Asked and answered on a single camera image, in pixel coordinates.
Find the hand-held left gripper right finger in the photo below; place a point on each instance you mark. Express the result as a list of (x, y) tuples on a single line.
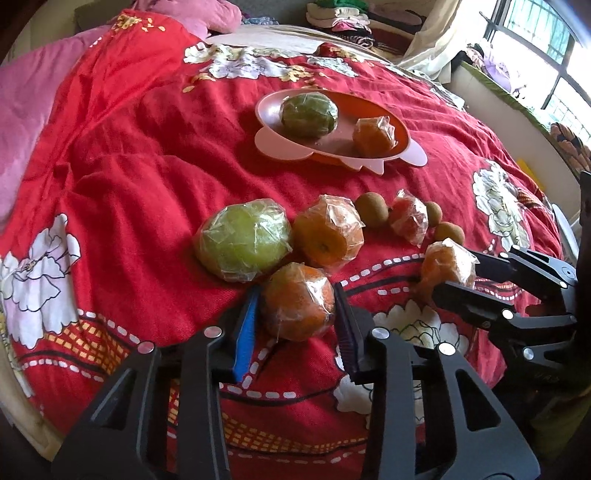
[(344, 334)]

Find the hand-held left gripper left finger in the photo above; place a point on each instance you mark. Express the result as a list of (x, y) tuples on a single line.
[(244, 332)]

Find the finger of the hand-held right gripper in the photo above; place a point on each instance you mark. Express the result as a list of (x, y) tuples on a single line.
[(531, 272), (475, 304)]

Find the plastic-wrapped orange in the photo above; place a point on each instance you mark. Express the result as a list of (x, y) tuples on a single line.
[(445, 267), (328, 235), (298, 302), (374, 135)]

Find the large light green citrus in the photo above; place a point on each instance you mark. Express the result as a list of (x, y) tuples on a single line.
[(242, 240)]

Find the small reddish orange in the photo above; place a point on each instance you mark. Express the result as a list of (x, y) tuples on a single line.
[(408, 217)]

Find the pink scalloped plastic plate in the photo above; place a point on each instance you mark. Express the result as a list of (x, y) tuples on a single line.
[(341, 141)]

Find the dark green citrus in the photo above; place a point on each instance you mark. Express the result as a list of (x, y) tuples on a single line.
[(308, 115)]

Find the brown kiwi middle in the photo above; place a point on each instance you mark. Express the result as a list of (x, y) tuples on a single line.
[(434, 213)]

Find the patterned cushion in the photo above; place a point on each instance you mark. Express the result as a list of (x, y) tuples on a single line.
[(572, 147)]

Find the red floral blanket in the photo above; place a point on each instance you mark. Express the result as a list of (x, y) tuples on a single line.
[(138, 161)]

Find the purple cloth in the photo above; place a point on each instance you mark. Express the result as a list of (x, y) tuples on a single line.
[(489, 67)]

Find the window with metal grille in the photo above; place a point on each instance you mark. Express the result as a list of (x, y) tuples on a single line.
[(545, 41)]

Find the cream curtain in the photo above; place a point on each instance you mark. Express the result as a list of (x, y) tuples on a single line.
[(443, 37)]

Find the pink quilt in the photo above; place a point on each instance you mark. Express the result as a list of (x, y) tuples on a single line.
[(32, 115)]

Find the pile of folded clothes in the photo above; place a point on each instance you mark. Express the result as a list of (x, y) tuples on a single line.
[(355, 21)]

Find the striped cloth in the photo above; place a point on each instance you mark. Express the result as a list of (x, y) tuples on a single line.
[(256, 21)]

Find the pink pillow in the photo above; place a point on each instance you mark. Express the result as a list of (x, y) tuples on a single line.
[(184, 14)]

